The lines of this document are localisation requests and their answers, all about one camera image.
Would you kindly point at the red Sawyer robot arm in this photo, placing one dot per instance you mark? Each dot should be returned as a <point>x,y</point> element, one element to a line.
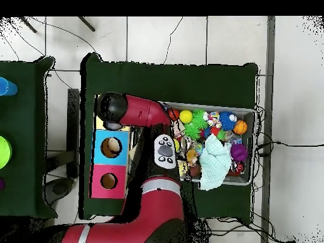
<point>162,207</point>

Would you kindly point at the wooden box with three holes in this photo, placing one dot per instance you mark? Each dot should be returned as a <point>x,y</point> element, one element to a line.
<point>96,193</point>

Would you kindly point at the shallow clear mesh bin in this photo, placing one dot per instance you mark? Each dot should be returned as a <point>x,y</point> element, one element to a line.
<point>249,162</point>

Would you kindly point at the yellow tennis ball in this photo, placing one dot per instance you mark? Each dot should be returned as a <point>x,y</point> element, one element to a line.
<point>176,145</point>

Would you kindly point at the smooth yellow ball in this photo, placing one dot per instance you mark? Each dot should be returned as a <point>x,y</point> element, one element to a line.
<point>186,116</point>

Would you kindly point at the green spiky puffer ball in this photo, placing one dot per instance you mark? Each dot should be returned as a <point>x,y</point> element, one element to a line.
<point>193,133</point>

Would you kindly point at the colourful print cloth with white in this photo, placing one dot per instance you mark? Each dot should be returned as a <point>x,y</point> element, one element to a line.
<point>214,119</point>

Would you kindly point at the dark green table cloth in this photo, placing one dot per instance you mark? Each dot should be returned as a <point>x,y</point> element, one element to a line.
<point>25,121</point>
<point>177,81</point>

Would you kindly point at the mint muslin cloth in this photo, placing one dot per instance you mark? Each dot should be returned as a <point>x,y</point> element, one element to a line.
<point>215,162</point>

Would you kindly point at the blue puffer toy with eyes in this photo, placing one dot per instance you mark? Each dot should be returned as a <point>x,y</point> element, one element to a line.
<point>226,121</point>

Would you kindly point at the small orange basketball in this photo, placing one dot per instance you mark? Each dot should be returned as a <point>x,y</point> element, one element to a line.
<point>240,127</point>

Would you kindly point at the purple knobbly ball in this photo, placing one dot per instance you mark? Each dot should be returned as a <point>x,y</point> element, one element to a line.
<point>238,152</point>

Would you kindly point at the black tripod leg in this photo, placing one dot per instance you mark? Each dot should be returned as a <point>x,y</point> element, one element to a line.
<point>27,24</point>
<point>86,24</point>

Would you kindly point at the lime green round bowl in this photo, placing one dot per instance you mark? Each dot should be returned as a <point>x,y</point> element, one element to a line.
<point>4,152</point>

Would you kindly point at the blue cup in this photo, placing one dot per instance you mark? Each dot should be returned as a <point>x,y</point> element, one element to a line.
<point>7,87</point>

